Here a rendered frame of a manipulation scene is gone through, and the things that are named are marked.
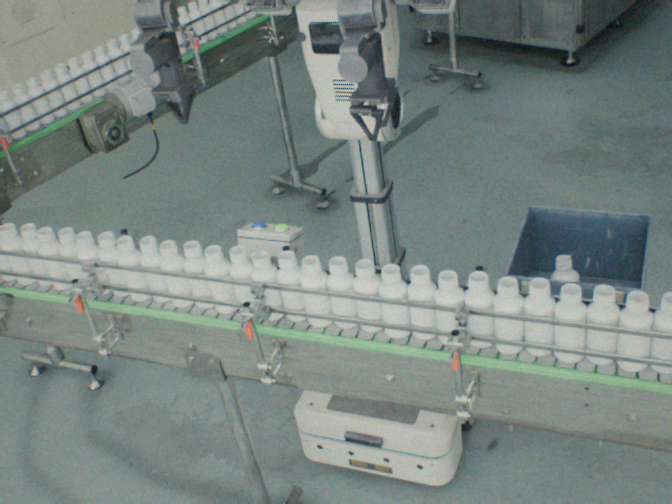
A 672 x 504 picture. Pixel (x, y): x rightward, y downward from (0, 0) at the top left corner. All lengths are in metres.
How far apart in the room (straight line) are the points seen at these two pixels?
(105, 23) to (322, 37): 3.99
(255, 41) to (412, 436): 1.94
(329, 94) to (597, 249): 0.82
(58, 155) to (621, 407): 2.20
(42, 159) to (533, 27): 3.27
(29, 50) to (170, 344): 3.88
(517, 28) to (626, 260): 3.30
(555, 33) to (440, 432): 3.27
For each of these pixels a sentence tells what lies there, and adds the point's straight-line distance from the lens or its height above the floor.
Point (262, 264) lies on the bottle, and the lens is 1.75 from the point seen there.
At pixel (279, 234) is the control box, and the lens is 1.89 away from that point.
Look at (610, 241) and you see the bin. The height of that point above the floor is 0.86.
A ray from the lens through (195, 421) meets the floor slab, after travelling 3.11.
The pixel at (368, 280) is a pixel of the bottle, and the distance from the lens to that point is 1.67.
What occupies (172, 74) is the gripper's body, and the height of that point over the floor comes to 1.52.
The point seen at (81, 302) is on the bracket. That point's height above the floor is 1.05.
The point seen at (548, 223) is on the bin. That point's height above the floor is 0.90.
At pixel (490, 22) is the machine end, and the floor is 0.24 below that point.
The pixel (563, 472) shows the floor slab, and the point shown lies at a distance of 2.77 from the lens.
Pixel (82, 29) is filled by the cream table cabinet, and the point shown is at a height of 0.50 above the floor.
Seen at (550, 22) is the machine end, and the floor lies 0.29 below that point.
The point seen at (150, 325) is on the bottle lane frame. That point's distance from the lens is 2.01.
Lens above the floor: 2.15
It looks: 35 degrees down
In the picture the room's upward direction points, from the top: 10 degrees counter-clockwise
